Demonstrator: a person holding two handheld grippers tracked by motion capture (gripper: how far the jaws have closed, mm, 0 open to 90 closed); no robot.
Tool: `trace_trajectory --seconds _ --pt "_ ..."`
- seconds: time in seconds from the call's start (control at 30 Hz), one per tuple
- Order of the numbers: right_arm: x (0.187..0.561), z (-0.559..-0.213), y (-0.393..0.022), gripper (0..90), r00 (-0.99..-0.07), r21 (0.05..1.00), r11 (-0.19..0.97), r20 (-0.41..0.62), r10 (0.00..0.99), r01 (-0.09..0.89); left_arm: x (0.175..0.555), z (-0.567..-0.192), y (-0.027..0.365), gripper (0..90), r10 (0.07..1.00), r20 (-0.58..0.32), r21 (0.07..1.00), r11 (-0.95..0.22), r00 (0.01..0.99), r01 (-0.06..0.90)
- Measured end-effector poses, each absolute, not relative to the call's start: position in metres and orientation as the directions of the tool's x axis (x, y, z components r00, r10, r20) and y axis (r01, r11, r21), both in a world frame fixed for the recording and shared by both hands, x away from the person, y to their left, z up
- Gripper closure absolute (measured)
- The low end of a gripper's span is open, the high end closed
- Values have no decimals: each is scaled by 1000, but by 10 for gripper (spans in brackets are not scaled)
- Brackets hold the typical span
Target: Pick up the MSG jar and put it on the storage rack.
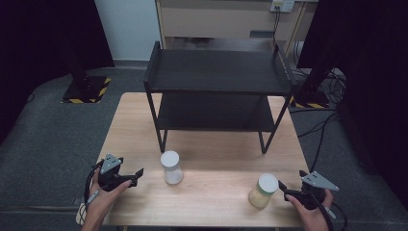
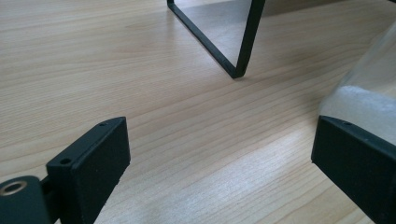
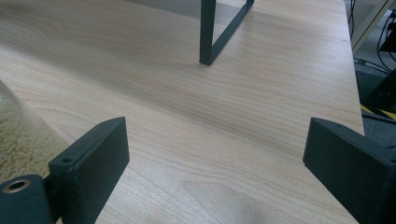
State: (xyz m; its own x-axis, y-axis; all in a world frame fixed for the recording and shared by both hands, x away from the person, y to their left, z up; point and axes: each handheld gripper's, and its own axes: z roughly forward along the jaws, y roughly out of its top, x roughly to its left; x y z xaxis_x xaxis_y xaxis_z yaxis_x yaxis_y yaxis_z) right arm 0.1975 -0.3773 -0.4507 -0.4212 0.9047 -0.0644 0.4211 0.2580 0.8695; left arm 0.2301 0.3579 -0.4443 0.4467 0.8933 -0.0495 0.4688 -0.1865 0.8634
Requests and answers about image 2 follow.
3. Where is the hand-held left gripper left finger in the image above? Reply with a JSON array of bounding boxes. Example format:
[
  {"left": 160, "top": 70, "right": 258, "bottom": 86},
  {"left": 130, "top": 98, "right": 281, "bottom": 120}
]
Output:
[{"left": 46, "top": 116, "right": 132, "bottom": 224}]

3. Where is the clear jar with white powder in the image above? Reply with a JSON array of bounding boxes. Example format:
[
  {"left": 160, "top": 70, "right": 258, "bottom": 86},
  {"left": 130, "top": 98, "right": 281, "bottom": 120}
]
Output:
[{"left": 318, "top": 21, "right": 396, "bottom": 147}]

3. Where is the black metal two-shelf rack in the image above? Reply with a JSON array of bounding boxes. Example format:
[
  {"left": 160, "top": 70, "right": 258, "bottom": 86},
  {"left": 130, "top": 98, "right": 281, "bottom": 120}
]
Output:
[{"left": 166, "top": 0, "right": 267, "bottom": 79}]

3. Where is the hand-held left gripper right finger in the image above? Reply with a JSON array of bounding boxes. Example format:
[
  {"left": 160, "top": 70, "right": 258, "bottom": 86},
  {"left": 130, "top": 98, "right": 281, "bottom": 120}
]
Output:
[{"left": 310, "top": 115, "right": 396, "bottom": 224}]

